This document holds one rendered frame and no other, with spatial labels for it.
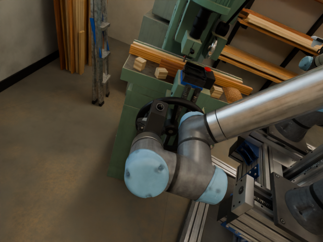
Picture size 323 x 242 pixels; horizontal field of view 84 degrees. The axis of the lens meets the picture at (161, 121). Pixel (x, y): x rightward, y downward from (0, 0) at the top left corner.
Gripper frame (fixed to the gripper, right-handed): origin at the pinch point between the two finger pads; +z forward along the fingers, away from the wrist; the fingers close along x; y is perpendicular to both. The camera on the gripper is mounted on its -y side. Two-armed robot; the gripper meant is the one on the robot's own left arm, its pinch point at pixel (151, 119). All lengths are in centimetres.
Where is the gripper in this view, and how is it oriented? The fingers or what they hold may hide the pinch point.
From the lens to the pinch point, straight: 63.0
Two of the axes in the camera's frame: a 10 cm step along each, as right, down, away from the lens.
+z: -0.5, -2.3, 9.7
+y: -3.5, 9.1, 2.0
